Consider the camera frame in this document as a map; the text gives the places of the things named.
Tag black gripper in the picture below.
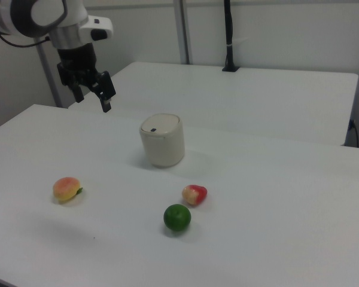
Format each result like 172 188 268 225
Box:
56 41 117 114

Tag beige lidded garbage bin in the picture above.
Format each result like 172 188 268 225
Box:
139 112 185 168

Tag pink yellow toy peach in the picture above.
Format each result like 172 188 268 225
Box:
53 176 84 201

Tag red yellow toy fruit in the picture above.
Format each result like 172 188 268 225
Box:
181 184 208 206

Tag green toy lime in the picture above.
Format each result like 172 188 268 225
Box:
163 203 192 232

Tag grey partition post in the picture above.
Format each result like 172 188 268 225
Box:
35 44 64 108
173 0 194 65

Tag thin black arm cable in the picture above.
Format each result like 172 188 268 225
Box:
0 23 51 48

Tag black camera pole with base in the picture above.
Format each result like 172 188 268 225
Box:
221 0 241 72

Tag dark power cable with plug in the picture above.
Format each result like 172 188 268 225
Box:
348 118 359 148

